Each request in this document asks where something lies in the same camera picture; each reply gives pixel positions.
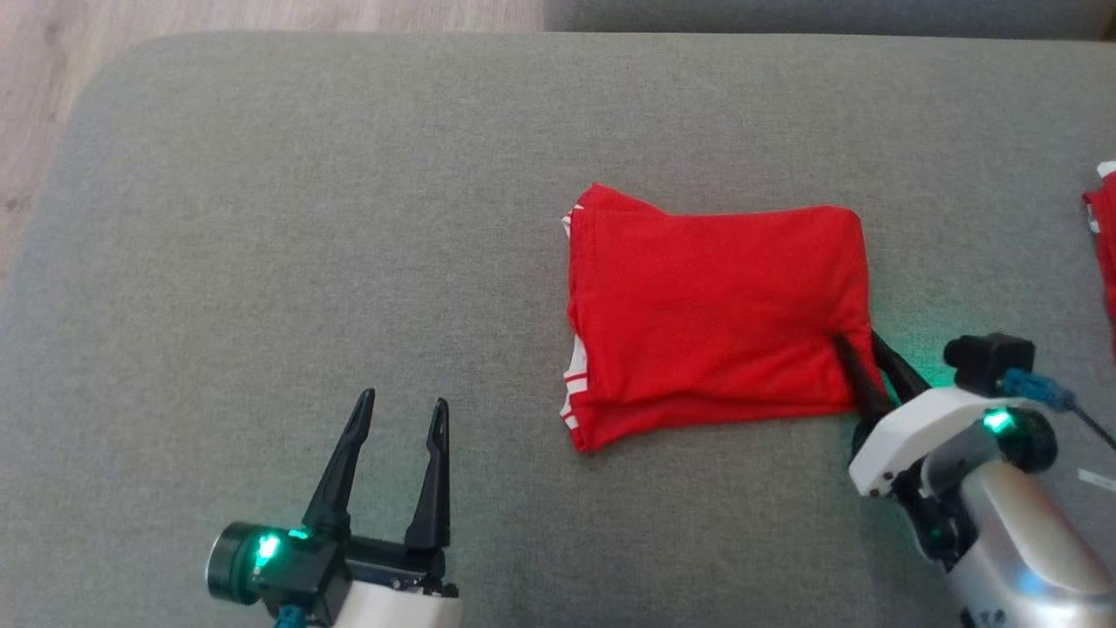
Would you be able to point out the red and white garment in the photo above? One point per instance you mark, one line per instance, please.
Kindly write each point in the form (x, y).
(715, 305)
(1105, 253)

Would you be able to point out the small white label tag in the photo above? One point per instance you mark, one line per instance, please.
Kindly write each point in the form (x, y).
(1097, 480)

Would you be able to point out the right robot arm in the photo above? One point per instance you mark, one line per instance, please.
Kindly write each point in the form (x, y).
(1029, 532)

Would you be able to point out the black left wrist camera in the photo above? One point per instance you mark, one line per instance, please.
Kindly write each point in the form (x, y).
(305, 589)

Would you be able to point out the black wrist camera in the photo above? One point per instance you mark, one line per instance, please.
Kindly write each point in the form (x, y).
(990, 362)
(305, 589)

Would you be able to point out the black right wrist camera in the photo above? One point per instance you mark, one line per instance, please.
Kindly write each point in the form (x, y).
(990, 362)

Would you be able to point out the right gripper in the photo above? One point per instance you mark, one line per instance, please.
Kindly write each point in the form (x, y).
(907, 432)

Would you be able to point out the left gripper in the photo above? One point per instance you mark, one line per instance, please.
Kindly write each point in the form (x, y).
(401, 602)

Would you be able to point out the large grey sofa chaise cushion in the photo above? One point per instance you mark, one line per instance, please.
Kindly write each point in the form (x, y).
(349, 262)

